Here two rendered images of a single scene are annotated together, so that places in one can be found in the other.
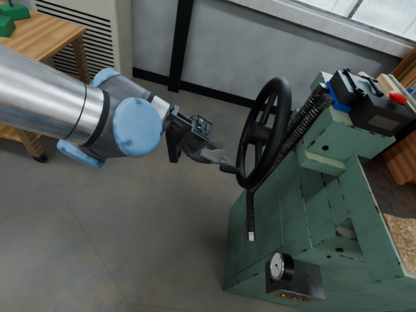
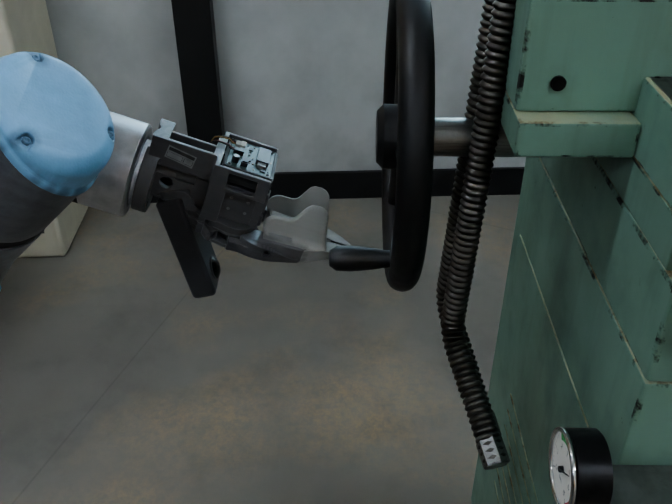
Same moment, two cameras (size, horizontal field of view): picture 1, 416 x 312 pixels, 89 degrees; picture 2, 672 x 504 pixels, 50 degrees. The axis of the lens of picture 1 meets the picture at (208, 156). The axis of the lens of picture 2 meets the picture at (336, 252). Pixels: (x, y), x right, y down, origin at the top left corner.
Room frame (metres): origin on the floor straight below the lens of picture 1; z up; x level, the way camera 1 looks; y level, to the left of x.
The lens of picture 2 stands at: (-0.18, -0.13, 1.10)
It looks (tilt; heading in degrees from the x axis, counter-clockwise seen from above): 34 degrees down; 9
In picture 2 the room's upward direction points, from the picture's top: straight up
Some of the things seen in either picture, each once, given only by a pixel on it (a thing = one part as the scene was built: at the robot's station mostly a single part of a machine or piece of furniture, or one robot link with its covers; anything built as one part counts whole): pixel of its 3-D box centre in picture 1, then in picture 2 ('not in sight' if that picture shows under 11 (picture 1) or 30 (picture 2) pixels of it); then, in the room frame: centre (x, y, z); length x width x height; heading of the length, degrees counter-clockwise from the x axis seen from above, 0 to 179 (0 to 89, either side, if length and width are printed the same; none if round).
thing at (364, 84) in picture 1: (364, 98); not in sight; (0.44, -0.25, 0.99); 0.13 x 0.11 x 0.06; 8
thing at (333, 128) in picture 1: (339, 124); (587, 29); (0.45, -0.25, 0.91); 0.15 x 0.14 x 0.09; 8
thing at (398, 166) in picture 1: (395, 137); not in sight; (0.44, -0.36, 0.94); 0.20 x 0.01 x 0.08; 8
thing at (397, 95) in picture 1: (397, 97); not in sight; (0.42, -0.28, 1.02); 0.03 x 0.03 x 0.01
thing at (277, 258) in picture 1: (281, 267); (582, 477); (0.20, -0.26, 0.65); 0.06 x 0.04 x 0.08; 8
